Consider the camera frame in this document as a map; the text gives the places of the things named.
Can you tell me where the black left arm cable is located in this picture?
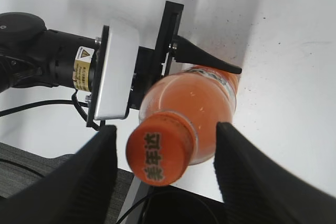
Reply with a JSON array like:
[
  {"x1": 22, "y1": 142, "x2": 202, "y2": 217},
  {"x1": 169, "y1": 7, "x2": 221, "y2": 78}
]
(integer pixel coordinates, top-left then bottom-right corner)
[{"x1": 0, "y1": 89, "x2": 106, "y2": 132}]

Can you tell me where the orange soda plastic bottle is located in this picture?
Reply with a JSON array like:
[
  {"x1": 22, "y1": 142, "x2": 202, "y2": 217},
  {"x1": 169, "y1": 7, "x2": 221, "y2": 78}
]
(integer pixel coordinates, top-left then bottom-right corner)
[{"x1": 139, "y1": 66, "x2": 239, "y2": 164}]

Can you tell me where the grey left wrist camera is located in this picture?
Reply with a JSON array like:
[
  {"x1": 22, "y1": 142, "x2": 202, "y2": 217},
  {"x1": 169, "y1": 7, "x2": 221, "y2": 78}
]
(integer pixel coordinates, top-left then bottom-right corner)
[{"x1": 94, "y1": 19, "x2": 140, "y2": 120}]

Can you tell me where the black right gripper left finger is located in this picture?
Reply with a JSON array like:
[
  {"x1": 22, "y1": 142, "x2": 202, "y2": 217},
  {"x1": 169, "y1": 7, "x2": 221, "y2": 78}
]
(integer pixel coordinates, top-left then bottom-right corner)
[{"x1": 1, "y1": 125, "x2": 118, "y2": 223}]

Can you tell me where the grey table leg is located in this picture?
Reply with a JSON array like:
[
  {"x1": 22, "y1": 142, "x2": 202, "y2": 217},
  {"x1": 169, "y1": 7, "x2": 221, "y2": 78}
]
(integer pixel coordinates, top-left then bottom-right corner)
[{"x1": 118, "y1": 176, "x2": 153, "y2": 223}]

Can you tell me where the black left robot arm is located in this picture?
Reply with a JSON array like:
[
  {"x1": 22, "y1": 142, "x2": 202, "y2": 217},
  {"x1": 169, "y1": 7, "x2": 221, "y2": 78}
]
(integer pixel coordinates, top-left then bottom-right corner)
[{"x1": 1, "y1": 1, "x2": 242, "y2": 123}]

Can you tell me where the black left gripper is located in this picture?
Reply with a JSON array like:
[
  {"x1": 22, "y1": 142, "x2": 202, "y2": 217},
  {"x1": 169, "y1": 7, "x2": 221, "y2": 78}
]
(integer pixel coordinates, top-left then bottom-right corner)
[{"x1": 128, "y1": 1, "x2": 242, "y2": 110}]

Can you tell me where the orange bottle cap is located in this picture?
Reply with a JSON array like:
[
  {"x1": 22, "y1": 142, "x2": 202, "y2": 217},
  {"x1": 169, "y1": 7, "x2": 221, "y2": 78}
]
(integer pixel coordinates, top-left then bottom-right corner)
[{"x1": 125, "y1": 111, "x2": 197, "y2": 187}]

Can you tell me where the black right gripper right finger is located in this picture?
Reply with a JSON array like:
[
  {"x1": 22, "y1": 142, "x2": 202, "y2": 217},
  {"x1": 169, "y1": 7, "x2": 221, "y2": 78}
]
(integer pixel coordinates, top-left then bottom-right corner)
[{"x1": 214, "y1": 122, "x2": 335, "y2": 223}]

